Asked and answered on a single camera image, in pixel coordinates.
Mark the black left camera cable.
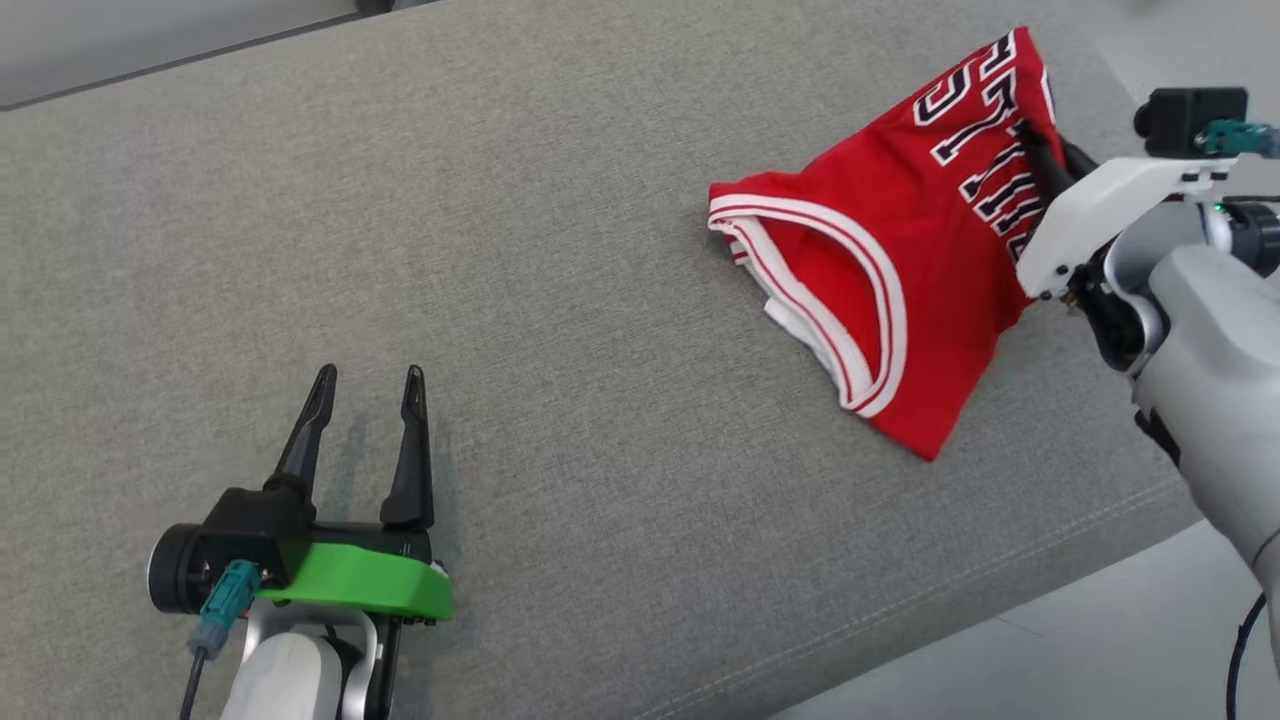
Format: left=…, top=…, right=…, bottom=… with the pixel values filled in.
left=179, top=648, right=214, bottom=720

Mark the right gripper, white plate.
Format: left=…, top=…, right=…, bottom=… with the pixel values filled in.
left=1014, top=120, right=1242, bottom=301

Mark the red basketball jersey with lettering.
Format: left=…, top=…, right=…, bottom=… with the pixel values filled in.
left=707, top=27, right=1067, bottom=462

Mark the grey fabric sofa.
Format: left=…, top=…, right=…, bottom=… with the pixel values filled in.
left=0, top=0, right=1213, bottom=720

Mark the black right camera cable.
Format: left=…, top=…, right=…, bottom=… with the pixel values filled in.
left=1227, top=591, right=1272, bottom=720

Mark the black camera cable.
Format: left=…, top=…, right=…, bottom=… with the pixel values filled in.
left=179, top=648, right=214, bottom=720
left=1227, top=591, right=1272, bottom=720

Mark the left gripper, green plate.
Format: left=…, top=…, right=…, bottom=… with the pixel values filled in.
left=255, top=364, right=454, bottom=624

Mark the teal camera cable connector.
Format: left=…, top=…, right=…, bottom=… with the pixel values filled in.
left=1204, top=119, right=1280, bottom=160
left=189, top=559, right=264, bottom=660

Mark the teal left camera cable connector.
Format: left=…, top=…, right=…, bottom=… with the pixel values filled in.
left=189, top=559, right=264, bottom=660

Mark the teal right camera cable connector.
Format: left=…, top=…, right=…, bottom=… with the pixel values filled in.
left=1204, top=119, right=1280, bottom=160

